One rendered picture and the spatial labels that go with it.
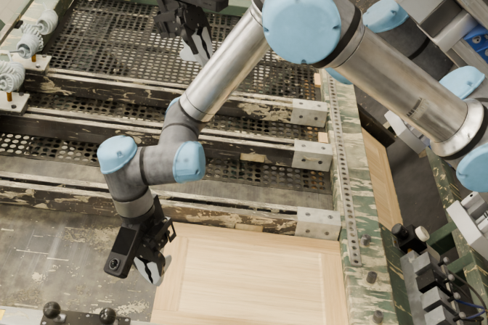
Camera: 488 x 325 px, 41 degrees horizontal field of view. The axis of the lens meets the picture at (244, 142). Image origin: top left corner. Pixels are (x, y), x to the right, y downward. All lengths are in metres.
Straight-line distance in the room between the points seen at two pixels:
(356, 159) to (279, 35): 1.24
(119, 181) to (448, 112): 0.60
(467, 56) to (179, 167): 0.68
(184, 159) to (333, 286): 0.73
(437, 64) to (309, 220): 0.55
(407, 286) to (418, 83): 0.89
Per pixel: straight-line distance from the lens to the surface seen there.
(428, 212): 3.19
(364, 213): 2.00
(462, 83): 1.29
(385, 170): 3.07
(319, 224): 1.89
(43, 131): 2.22
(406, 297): 1.86
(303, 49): 1.01
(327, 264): 1.85
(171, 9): 1.45
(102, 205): 1.90
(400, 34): 1.73
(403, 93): 1.10
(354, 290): 1.77
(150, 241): 1.35
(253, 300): 1.72
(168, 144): 1.24
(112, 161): 1.23
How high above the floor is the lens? 1.96
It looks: 22 degrees down
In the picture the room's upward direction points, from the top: 52 degrees counter-clockwise
